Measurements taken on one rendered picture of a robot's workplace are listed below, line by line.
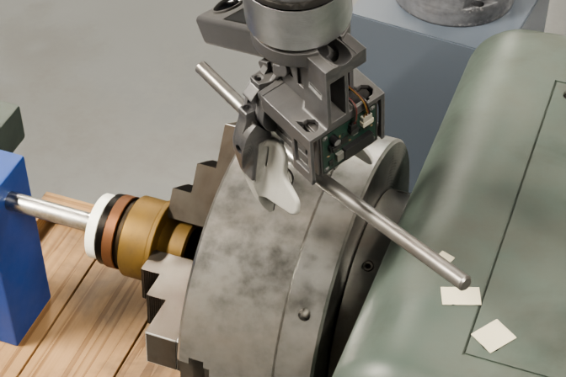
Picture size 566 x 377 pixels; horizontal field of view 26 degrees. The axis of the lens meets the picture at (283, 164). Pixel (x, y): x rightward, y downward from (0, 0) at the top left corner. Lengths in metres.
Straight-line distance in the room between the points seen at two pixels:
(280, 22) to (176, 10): 2.61
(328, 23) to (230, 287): 0.31
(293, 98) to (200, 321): 0.26
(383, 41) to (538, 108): 0.41
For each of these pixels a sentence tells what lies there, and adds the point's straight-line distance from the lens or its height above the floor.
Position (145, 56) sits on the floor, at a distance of 3.26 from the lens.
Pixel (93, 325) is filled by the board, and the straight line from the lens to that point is 1.43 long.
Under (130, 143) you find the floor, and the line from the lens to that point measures 3.00.
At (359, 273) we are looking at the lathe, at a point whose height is 1.18.
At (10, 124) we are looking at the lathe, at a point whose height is 0.91.
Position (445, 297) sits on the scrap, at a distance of 0.96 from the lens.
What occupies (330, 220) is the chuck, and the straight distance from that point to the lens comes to 1.05.
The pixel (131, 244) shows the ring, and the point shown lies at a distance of 1.21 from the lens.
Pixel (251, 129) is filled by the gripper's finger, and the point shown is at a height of 1.37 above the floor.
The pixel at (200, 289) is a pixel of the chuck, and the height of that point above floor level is 1.18.
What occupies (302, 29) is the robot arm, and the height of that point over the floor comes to 1.49.
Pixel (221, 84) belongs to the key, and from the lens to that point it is 1.05.
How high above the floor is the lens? 1.97
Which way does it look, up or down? 42 degrees down
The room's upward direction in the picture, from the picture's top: straight up
